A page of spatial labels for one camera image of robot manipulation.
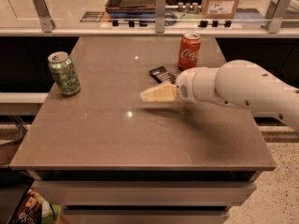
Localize orange Coca-Cola can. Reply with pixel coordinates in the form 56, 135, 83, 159
178, 33, 201, 70

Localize green soda can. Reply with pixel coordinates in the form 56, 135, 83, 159
48, 51, 80, 96

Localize left metal glass bracket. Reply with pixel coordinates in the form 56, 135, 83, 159
32, 0, 55, 33

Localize metal glass bracket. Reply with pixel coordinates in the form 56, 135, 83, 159
32, 0, 55, 33
264, 0, 299, 34
155, 0, 165, 34

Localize lower table drawer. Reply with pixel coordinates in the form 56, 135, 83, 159
63, 210, 229, 224

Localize table drawer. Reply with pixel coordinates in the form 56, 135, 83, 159
63, 210, 229, 224
34, 181, 256, 206

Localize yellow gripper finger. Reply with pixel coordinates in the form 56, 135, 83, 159
154, 83, 177, 102
140, 90, 156, 102

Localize middle metal glass bracket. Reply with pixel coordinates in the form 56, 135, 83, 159
155, 0, 165, 34

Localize black rxbar chocolate bar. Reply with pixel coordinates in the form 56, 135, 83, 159
149, 66, 176, 84

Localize right metal glass bracket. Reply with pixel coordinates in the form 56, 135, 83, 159
264, 0, 299, 34

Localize black bin lower left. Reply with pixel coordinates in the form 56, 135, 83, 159
0, 170, 33, 224

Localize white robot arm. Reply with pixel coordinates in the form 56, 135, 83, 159
140, 60, 299, 132

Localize upper table drawer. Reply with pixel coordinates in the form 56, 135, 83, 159
34, 181, 256, 206

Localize snack bag on floor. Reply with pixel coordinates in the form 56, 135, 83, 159
12, 189, 42, 224

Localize cardboard box with label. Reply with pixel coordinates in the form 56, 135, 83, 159
201, 0, 239, 19

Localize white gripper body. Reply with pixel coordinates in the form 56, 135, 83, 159
175, 68, 198, 103

